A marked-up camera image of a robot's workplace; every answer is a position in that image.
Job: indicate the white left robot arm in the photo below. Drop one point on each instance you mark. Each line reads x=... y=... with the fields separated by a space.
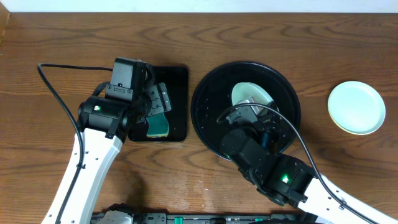
x=101 y=130

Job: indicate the green yellow sponge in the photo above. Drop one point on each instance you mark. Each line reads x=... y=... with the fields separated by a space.
x=158 y=126

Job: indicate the black rectangular tray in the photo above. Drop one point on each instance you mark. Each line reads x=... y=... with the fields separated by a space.
x=176 y=81

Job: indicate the yellow plate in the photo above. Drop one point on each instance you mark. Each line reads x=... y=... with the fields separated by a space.
x=347 y=130

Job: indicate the light blue plate with stain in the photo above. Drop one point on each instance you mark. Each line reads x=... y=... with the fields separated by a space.
x=245 y=90

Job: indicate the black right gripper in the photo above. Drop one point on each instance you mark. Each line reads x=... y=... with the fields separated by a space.
x=272 y=123

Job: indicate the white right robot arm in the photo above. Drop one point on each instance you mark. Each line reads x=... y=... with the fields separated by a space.
x=253 y=144

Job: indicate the black round tray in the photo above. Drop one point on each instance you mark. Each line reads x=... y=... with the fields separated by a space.
x=213 y=95

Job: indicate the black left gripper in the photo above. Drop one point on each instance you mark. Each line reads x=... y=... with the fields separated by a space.
x=158 y=102

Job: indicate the pale green plate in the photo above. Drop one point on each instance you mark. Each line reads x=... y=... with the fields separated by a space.
x=357 y=106

